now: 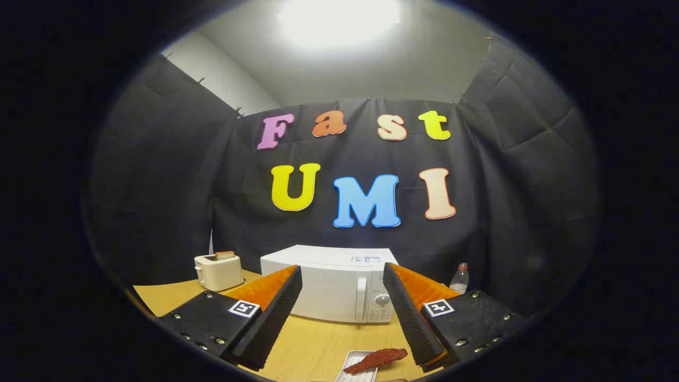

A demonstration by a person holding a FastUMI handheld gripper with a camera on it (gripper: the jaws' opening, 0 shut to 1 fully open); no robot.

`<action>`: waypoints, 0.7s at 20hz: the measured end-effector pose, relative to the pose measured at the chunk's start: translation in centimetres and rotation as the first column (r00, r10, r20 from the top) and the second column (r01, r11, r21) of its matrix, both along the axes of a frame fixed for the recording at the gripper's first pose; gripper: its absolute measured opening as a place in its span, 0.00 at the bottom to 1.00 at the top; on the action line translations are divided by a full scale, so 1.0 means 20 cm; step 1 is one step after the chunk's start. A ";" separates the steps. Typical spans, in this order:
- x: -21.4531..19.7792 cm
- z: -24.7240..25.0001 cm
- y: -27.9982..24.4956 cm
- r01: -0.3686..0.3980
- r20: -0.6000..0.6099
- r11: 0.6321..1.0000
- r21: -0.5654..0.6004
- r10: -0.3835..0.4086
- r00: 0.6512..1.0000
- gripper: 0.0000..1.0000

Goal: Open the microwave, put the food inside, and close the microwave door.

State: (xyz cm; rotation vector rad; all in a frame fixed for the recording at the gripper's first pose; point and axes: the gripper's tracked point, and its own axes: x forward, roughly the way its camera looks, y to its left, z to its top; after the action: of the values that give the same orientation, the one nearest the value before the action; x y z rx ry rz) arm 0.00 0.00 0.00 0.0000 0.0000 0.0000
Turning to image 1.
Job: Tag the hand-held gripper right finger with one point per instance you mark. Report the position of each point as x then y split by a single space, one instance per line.
406 313

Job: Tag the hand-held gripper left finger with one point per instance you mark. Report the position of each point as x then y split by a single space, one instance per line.
276 313

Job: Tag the reddish-brown dried meat strip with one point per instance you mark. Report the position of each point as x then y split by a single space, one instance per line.
379 358

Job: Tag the white toaster oven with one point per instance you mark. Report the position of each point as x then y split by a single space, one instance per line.
329 286

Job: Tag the cream bread toaster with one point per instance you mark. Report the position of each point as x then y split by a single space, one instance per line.
220 273

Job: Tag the clear bottle with red label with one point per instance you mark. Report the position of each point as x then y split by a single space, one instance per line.
459 281

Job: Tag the toasted bread slice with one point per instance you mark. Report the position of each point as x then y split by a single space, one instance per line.
225 255

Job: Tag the white rectangular dish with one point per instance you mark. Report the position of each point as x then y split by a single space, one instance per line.
366 379

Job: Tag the ceiling light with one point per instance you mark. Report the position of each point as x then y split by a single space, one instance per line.
339 21

